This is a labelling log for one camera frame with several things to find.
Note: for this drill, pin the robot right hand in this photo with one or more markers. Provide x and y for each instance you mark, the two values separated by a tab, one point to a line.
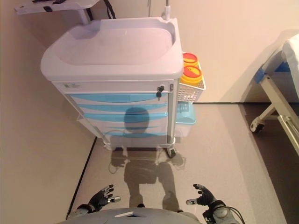
206	198

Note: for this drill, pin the white medical cart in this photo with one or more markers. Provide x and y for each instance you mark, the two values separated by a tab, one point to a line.
112	63

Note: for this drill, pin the wide drawer with blue front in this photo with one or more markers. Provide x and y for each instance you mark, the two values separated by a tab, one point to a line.
105	119

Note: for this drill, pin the silver cart side latch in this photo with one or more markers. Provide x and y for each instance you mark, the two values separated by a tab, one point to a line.
172	87

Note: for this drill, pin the waste bin with blue lid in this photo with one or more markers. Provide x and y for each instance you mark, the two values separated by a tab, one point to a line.
185	114

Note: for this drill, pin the yellow sharps container red lid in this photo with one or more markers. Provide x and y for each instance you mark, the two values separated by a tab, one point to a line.
191	73
190	58

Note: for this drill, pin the grey robot torso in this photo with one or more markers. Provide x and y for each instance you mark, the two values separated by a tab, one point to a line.
105	217

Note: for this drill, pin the bed caster wheel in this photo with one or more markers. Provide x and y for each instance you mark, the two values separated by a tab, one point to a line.
257	126

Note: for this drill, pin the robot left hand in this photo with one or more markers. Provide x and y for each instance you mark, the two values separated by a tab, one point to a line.
100	199

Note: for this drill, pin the white bed mattress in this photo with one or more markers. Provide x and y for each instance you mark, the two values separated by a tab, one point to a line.
292	58

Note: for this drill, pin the black keys in lock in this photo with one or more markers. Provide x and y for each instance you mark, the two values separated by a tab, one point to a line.
160	89

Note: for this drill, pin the hospital bed frame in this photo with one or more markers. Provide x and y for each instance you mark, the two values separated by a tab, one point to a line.
271	93

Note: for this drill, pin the blue tape on bed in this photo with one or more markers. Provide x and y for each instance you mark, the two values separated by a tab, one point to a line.
260	75

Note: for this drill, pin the white IV pole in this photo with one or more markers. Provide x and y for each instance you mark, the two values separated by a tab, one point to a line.
167	10

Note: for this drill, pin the cart caster wheel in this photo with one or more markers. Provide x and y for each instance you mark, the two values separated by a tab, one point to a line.
171	153

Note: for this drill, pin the robot left leg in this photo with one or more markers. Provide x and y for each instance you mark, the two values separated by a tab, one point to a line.
140	205

